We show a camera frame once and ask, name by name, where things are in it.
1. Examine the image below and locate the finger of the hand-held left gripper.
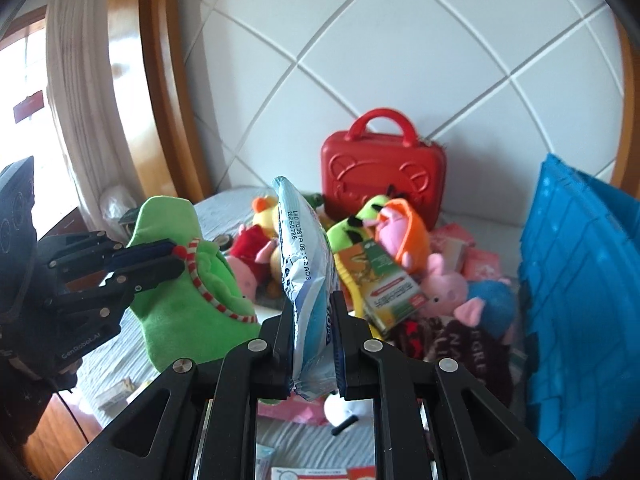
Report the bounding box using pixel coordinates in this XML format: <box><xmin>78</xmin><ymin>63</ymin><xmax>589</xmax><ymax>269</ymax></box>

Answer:
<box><xmin>37</xmin><ymin>230</ymin><xmax>177</xmax><ymax>273</ymax></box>
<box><xmin>42</xmin><ymin>257</ymin><xmax>185</xmax><ymax>312</ymax></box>

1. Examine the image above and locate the red carry case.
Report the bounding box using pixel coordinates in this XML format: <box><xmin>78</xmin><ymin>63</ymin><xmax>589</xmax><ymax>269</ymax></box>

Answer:
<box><xmin>320</xmin><ymin>108</ymin><xmax>447</xmax><ymax>231</ymax></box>

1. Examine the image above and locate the small pale box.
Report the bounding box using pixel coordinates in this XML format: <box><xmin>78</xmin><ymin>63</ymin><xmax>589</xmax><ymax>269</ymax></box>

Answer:
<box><xmin>95</xmin><ymin>377</ymin><xmax>136</xmax><ymax>411</ymax></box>

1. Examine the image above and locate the yellow bear plush red shirt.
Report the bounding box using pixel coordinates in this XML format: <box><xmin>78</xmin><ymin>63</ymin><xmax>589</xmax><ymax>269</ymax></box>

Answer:
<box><xmin>235</xmin><ymin>195</ymin><xmax>281</xmax><ymax>281</ymax></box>

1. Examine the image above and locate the pink plush toy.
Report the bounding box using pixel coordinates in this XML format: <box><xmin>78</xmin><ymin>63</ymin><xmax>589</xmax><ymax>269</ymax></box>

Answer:
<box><xmin>232</xmin><ymin>260</ymin><xmax>260</xmax><ymax>302</ymax></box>

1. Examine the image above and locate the bright window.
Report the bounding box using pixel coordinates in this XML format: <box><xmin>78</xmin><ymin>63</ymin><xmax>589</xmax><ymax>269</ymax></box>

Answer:
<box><xmin>0</xmin><ymin>7</ymin><xmax>61</xmax><ymax>201</ymax></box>

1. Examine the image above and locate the white curtain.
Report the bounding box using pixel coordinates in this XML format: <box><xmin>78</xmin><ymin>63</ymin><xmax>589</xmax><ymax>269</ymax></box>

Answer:
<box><xmin>45</xmin><ymin>0</ymin><xmax>143</xmax><ymax>241</ymax></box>

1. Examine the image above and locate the white round plush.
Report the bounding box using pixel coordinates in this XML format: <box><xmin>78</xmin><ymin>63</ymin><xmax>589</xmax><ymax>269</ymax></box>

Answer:
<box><xmin>324</xmin><ymin>392</ymin><xmax>373</xmax><ymax>436</ymax></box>

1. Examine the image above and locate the dark maroon printed pillow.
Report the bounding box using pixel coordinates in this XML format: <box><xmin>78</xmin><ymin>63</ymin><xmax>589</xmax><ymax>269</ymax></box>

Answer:
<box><xmin>387</xmin><ymin>317</ymin><xmax>516</xmax><ymax>411</ymax></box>

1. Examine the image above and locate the green frog plush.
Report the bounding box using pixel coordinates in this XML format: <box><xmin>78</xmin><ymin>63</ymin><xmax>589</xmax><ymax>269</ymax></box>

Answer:
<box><xmin>327</xmin><ymin>195</ymin><xmax>388</xmax><ymax>253</ymax></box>

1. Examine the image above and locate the striped cloth-covered desktop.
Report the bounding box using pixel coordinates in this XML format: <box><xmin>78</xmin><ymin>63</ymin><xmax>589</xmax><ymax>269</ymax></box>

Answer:
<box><xmin>75</xmin><ymin>187</ymin><xmax>526</xmax><ymax>480</ymax></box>

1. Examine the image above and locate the pink pig plush blue body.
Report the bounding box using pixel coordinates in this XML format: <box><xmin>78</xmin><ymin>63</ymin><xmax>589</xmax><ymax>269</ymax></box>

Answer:
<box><xmin>425</xmin><ymin>254</ymin><xmax>518</xmax><ymax>346</ymax></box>

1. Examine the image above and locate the pink plush orange hood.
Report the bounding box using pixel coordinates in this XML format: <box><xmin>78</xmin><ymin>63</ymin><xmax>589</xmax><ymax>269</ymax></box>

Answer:
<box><xmin>375</xmin><ymin>199</ymin><xmax>431</xmax><ymax>268</ymax></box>

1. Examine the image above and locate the wooden wall frame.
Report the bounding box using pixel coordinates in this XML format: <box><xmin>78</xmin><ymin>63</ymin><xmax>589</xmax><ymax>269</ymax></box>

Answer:
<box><xmin>107</xmin><ymin>0</ymin><xmax>211</xmax><ymax>201</ymax></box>
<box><xmin>610</xmin><ymin>5</ymin><xmax>632</xmax><ymax>191</ymax></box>

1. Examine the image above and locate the clear plastic bag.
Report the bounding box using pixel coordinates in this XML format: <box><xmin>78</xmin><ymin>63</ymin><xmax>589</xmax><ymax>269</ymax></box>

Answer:
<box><xmin>99</xmin><ymin>185</ymin><xmax>138</xmax><ymax>218</ymax></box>

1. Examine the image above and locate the red white flat box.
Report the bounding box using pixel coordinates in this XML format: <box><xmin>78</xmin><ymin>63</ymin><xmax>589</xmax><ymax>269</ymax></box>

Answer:
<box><xmin>271</xmin><ymin>466</ymin><xmax>376</xmax><ymax>480</ymax></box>

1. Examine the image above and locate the large pink tissue pack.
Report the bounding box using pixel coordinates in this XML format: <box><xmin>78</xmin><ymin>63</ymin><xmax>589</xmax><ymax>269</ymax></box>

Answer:
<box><xmin>257</xmin><ymin>400</ymin><xmax>326</xmax><ymax>426</ymax></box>

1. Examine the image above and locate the white blue packet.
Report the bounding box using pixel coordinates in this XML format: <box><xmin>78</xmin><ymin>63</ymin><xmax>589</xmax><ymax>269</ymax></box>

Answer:
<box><xmin>271</xmin><ymin>176</ymin><xmax>343</xmax><ymax>401</ymax></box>

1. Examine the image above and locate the pink cardboard box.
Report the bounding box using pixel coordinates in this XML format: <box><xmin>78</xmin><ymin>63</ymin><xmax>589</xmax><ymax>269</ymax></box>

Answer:
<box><xmin>465</xmin><ymin>250</ymin><xmax>501</xmax><ymax>281</ymax></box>
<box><xmin>432</xmin><ymin>224</ymin><xmax>473</xmax><ymax>271</ymax></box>

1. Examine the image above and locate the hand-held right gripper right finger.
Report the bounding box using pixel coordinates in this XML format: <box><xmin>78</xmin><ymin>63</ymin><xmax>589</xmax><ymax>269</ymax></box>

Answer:
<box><xmin>332</xmin><ymin>292</ymin><xmax>576</xmax><ymax>480</ymax></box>

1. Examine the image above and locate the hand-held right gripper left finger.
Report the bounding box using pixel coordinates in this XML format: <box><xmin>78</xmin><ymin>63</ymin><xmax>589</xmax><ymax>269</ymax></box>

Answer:
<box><xmin>92</xmin><ymin>305</ymin><xmax>296</xmax><ymax>480</ymax></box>

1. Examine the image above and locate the yellow green printed box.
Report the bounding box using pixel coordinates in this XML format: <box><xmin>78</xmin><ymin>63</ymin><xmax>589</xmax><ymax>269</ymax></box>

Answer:
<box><xmin>350</xmin><ymin>240</ymin><xmax>427</xmax><ymax>331</ymax></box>

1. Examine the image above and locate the blue plastic crate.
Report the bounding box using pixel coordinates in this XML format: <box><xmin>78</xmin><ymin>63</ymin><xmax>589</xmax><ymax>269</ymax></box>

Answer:
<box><xmin>517</xmin><ymin>152</ymin><xmax>640</xmax><ymax>480</ymax></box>

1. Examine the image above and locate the green plush striped trim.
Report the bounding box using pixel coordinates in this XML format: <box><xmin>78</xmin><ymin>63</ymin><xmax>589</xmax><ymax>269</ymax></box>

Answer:
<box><xmin>125</xmin><ymin>196</ymin><xmax>281</xmax><ymax>406</ymax></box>

